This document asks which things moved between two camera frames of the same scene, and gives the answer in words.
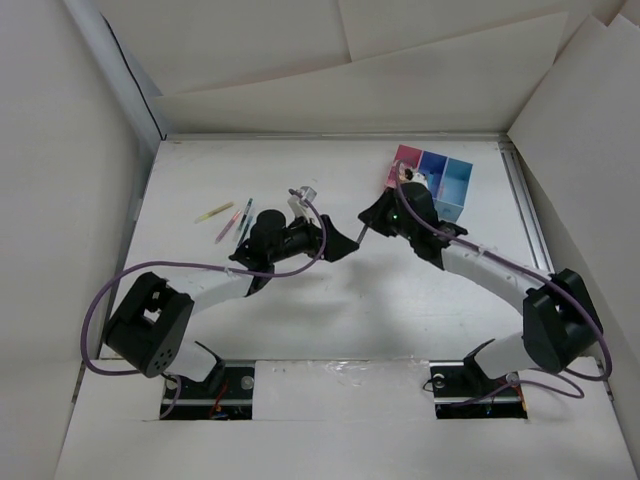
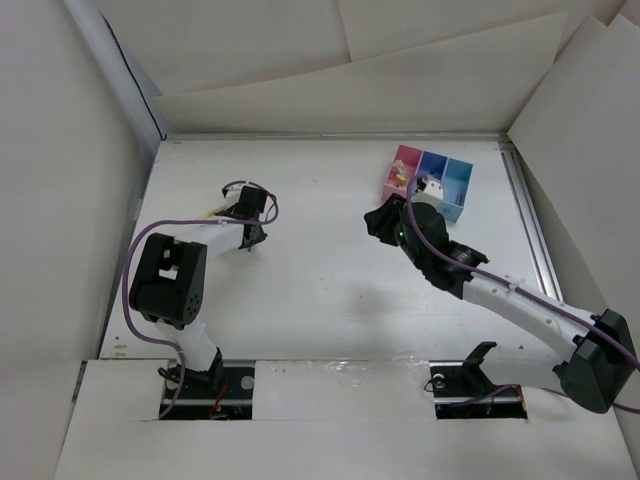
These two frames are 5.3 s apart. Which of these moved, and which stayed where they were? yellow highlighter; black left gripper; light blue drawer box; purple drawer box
Moved: black left gripper
Stayed: light blue drawer box; yellow highlighter; purple drawer box
